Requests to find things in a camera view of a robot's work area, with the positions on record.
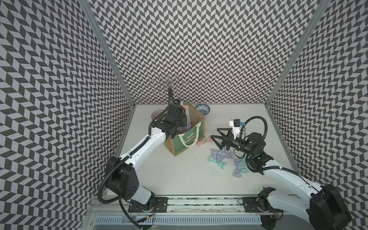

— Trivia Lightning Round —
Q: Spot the purple hourglass centre upper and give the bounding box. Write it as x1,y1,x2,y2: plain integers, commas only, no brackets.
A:
211,149,220,156

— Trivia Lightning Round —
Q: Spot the purple hourglass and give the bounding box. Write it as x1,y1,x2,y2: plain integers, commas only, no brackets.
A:
211,149,220,156
233,158,242,178
216,153,234,162

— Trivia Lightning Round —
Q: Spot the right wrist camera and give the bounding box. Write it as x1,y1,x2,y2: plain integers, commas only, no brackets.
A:
229,119,244,139

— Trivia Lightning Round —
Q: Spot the purple hourglass centre lower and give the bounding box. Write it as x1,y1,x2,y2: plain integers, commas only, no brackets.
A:
216,153,234,162

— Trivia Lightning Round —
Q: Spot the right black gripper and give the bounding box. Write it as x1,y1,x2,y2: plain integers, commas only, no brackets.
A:
210,127,255,156

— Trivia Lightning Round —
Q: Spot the silver wire tree stand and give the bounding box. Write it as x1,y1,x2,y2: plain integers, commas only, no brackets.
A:
148,74,189,104

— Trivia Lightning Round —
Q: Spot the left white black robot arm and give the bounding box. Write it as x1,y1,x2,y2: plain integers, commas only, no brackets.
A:
97,103,187,211

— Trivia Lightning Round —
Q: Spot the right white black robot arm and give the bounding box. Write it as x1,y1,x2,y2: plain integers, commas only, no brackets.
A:
211,128,352,230

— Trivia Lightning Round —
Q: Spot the blue white ceramic bowl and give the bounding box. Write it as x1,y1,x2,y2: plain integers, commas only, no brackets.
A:
195,104,210,116

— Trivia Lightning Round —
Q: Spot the purple hourglass right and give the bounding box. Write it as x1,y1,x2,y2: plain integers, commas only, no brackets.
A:
233,158,242,178

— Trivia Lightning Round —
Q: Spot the teal hourglass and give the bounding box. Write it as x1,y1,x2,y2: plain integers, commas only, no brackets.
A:
209,155,226,169
240,158,248,174

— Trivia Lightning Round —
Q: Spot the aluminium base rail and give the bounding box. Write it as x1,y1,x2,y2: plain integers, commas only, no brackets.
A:
86,195,328,216

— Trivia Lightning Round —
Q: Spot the brown green canvas bag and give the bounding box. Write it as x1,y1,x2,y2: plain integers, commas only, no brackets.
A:
164,101,206,157

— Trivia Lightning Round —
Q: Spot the pink hourglass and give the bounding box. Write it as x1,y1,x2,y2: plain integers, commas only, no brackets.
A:
197,137,213,147

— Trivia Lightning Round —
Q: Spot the pink glass bowl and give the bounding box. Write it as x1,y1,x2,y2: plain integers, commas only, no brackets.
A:
151,109,167,120

